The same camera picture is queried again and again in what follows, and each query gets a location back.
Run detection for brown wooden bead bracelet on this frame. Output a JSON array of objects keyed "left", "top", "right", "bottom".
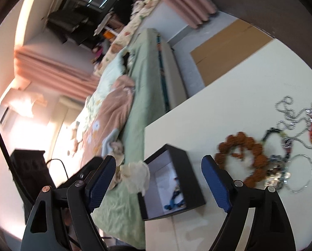
[{"left": 214, "top": 132, "right": 270, "bottom": 188}]

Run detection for white low table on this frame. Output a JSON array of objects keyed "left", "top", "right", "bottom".
[{"left": 144, "top": 38, "right": 312, "bottom": 251}]

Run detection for black cable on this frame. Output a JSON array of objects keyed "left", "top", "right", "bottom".
[{"left": 47, "top": 158, "right": 69, "bottom": 183}]

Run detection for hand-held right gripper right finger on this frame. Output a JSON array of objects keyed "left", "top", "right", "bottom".
[{"left": 201, "top": 155, "right": 296, "bottom": 251}]

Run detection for plush toys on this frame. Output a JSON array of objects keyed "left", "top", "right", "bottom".
[{"left": 93, "top": 44, "right": 105, "bottom": 60}]

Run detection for silver charm bracelet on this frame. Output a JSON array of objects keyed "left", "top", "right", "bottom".
[{"left": 266, "top": 154, "right": 292, "bottom": 189}]

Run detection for dark bead bracelet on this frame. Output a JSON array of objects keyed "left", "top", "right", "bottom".
[{"left": 261, "top": 127, "right": 295, "bottom": 163}]

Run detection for dark cabinet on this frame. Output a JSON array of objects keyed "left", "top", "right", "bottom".
[{"left": 9, "top": 149, "right": 54, "bottom": 223}]

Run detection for pink flower blanket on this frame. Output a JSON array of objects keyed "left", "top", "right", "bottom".
[{"left": 81, "top": 76, "right": 137, "bottom": 163}]

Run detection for blue bead bracelet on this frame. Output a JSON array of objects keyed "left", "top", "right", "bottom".
[{"left": 163, "top": 178, "right": 186, "bottom": 211}]

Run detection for black cushion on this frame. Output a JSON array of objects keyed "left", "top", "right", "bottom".
[{"left": 114, "top": 0, "right": 134, "bottom": 27}]

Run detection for brown cardboard sheet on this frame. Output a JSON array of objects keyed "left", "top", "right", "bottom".
[{"left": 189, "top": 19, "right": 274, "bottom": 87}]

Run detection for black jewelry box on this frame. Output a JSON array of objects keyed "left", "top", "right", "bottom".
[{"left": 137, "top": 144, "right": 207, "bottom": 220}]

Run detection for silver ball chain necklace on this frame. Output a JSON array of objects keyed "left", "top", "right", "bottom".
[{"left": 273, "top": 96, "right": 312, "bottom": 149}]

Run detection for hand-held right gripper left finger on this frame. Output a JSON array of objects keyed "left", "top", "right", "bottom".
[{"left": 20, "top": 155, "right": 117, "bottom": 251}]

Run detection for floral window seat cover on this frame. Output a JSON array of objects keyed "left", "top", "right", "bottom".
[{"left": 93, "top": 0, "right": 162, "bottom": 71}]

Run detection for bed with green sheet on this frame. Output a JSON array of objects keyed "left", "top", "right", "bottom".
[{"left": 90, "top": 27, "right": 189, "bottom": 250}]

